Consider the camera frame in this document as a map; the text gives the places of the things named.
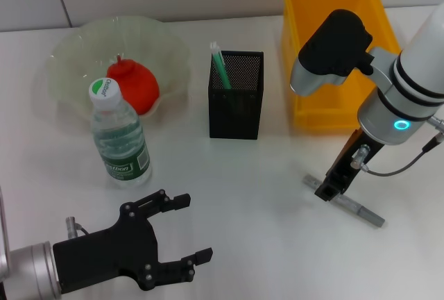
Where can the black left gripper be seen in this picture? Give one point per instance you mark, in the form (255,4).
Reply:
(107,255)

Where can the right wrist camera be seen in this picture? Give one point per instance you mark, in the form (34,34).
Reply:
(333,46)

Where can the pale green glass fruit plate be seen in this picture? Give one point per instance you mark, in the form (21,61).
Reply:
(69,53)

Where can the black mesh pen holder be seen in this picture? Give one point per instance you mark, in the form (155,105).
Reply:
(236,116)

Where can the yellow plastic storage bin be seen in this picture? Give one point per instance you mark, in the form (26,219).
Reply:
(301,12)

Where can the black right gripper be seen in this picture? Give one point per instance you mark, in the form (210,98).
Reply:
(354,161)

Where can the clear water bottle green label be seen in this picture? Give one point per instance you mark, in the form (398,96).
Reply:
(118,140)

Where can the red-orange fruit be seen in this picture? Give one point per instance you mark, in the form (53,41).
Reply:
(138,88)

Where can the grey marker pen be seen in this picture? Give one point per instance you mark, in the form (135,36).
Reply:
(360,209)

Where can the green utility knife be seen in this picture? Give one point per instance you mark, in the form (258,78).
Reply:
(222,71)

